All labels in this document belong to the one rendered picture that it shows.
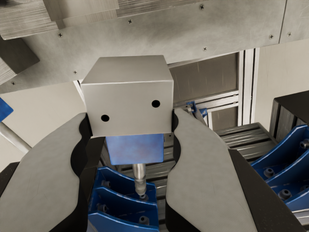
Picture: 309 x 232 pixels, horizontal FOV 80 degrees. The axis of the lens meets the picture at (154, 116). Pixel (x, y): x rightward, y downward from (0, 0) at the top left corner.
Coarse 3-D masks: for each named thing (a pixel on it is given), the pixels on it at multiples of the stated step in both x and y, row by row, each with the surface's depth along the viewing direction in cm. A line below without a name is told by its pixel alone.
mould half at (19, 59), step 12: (0, 36) 20; (0, 48) 19; (12, 48) 21; (24, 48) 22; (0, 60) 19; (12, 60) 20; (24, 60) 22; (36, 60) 24; (0, 72) 19; (12, 72) 19; (0, 84) 20
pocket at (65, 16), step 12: (48, 0) 14; (60, 0) 16; (72, 0) 16; (84, 0) 16; (96, 0) 16; (108, 0) 16; (48, 12) 14; (60, 12) 16; (72, 12) 16; (84, 12) 16; (96, 12) 15; (108, 12) 15; (60, 24) 15; (72, 24) 16
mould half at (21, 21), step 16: (16, 0) 13; (32, 0) 13; (128, 0) 14; (144, 0) 14; (160, 0) 14; (176, 0) 14; (192, 0) 14; (0, 16) 14; (16, 16) 14; (32, 16) 14; (48, 16) 14; (128, 16) 14; (0, 32) 14; (16, 32) 14; (32, 32) 14
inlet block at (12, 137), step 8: (0, 104) 22; (0, 112) 21; (8, 112) 22; (0, 120) 21; (0, 128) 22; (8, 128) 23; (8, 136) 23; (16, 136) 24; (16, 144) 24; (24, 144) 24; (24, 152) 24
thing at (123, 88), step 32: (96, 64) 13; (128, 64) 12; (160, 64) 12; (96, 96) 10; (128, 96) 10; (160, 96) 10; (96, 128) 11; (128, 128) 11; (160, 128) 12; (128, 160) 15; (160, 160) 15
